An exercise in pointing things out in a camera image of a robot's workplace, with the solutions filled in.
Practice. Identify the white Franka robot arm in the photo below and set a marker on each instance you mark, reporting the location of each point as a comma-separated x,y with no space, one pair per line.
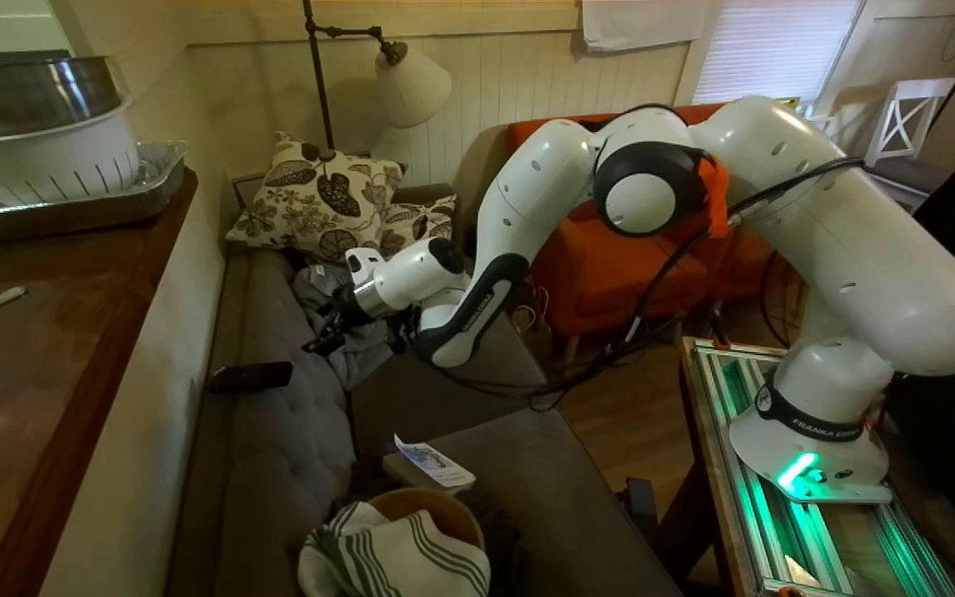
862,254

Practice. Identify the white paperback book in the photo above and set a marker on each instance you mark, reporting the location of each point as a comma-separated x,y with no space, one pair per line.
432,465

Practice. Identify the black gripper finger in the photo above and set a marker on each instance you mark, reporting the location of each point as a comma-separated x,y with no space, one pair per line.
324,339

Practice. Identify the white cross-back chair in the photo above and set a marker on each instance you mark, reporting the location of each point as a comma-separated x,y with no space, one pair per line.
908,122

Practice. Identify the white hanging sheet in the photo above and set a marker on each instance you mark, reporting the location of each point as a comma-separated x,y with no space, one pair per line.
644,25

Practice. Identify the aluminium frame robot table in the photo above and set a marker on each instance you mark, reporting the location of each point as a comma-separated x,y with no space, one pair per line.
786,533

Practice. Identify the black remote control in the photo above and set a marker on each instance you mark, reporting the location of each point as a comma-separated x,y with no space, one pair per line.
251,376

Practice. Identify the floor lamp white shade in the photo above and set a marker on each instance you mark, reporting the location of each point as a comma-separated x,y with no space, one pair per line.
412,84

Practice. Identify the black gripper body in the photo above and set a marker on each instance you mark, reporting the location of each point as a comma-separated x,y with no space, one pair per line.
350,317

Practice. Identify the wooden bowl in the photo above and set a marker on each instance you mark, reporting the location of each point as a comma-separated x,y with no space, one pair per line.
432,505

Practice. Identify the large floral pillow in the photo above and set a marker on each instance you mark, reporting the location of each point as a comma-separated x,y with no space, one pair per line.
316,200

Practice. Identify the white window blind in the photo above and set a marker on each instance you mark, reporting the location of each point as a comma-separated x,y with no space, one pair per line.
778,52

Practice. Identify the metal drip tray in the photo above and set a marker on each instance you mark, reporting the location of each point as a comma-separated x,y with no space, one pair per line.
115,195

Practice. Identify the small floral pillow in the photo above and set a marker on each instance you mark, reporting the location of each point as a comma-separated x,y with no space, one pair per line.
412,227

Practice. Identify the metal mixing bowl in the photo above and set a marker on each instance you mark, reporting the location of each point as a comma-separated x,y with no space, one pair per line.
25,94

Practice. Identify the wooden bar counter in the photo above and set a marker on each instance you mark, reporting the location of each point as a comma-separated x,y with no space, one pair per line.
25,386

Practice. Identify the white green striped towel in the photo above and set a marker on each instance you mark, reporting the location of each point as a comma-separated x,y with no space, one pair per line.
400,559

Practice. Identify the grey tufted sofa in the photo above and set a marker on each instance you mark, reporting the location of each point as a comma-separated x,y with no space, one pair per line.
281,475

